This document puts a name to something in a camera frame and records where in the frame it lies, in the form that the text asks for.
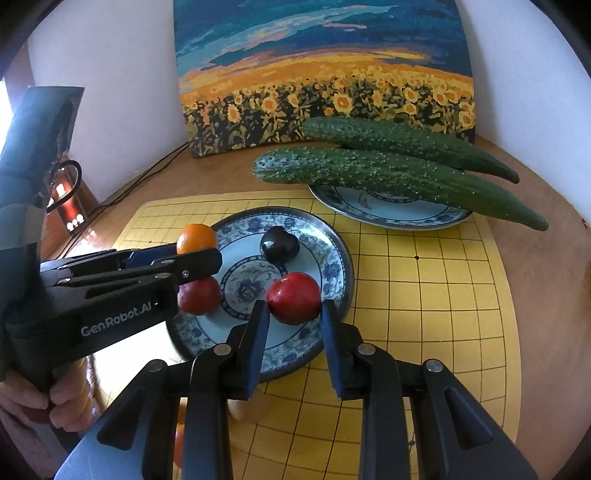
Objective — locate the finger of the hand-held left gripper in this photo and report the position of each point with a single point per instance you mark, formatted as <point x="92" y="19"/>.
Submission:
<point x="152" y="254"/>
<point x="198" y="265"/>

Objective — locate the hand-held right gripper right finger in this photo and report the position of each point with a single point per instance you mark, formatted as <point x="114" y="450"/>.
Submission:
<point x="333" y="344"/>

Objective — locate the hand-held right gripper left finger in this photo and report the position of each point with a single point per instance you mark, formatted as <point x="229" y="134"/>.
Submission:
<point x="258" y="344"/>

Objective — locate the orange tangerine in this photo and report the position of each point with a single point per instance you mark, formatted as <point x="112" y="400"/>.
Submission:
<point x="196" y="237"/>
<point x="178" y="443"/>

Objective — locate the small red plum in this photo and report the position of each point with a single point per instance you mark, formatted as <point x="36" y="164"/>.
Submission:
<point x="201" y="299"/>

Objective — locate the blue floral patterned plate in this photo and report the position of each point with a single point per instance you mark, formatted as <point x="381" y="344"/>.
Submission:
<point x="244" y="288"/>

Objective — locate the large red plum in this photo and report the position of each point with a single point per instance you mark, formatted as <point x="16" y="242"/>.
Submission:
<point x="293" y="297"/>

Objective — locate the person's left hand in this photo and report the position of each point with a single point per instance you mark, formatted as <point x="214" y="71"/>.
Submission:
<point x="71" y="397"/>

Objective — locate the dark purple plum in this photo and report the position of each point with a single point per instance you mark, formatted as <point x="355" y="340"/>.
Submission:
<point x="279" y="244"/>

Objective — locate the yellow grid mat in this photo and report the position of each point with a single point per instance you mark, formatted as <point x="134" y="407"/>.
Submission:
<point x="415" y="300"/>

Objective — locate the pale blue rimmed plate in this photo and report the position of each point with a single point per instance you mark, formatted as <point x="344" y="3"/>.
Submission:
<point x="392" y="213"/>

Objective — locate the green spiny cucumber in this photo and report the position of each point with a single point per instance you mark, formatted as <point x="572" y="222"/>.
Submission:
<point x="392" y="177"/>
<point x="392" y="138"/>

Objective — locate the sunflower field painting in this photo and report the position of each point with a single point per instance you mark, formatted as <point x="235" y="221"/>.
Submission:
<point x="323" y="69"/>

